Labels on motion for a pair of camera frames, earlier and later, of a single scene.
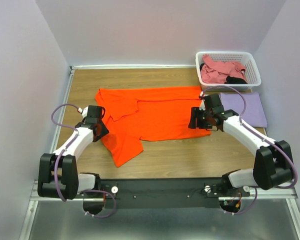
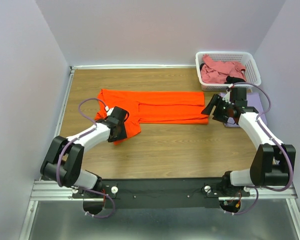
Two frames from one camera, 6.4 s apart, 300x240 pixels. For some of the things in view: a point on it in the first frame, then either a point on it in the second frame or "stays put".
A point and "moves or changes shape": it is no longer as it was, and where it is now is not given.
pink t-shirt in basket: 213,72 stays put
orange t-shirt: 131,115 moves or changes shape
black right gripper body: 202,118 to 222,109
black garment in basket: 230,79 stays put
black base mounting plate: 162,193 stays put
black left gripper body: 103,130 to 121,134
